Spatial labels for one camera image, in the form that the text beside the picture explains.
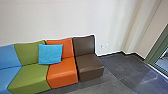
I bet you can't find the blue sofa seat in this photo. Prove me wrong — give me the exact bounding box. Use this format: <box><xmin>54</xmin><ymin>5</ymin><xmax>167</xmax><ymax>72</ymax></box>
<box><xmin>0</xmin><ymin>44</ymin><xmax>23</xmax><ymax>94</ymax></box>

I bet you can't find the blue square cushion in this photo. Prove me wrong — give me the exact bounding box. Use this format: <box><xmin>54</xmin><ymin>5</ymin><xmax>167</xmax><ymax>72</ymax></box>
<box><xmin>38</xmin><ymin>43</ymin><xmax>64</xmax><ymax>66</ymax></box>

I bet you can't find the brown sofa seat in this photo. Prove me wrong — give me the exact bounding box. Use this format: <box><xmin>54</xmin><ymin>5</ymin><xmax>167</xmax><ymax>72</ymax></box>
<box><xmin>72</xmin><ymin>34</ymin><xmax>105</xmax><ymax>83</ymax></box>

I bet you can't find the green sofa seat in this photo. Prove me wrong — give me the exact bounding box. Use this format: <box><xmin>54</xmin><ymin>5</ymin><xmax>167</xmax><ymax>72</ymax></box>
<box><xmin>7</xmin><ymin>40</ymin><xmax>53</xmax><ymax>94</ymax></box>

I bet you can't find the white double wall outlet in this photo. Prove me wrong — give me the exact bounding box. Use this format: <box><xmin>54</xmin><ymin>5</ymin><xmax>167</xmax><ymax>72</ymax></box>
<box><xmin>100</xmin><ymin>42</ymin><xmax>110</xmax><ymax>49</ymax></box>

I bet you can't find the orange sofa seat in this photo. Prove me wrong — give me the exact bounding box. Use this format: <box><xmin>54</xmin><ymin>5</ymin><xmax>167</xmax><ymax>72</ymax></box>
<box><xmin>44</xmin><ymin>37</ymin><xmax>80</xmax><ymax>90</ymax></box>

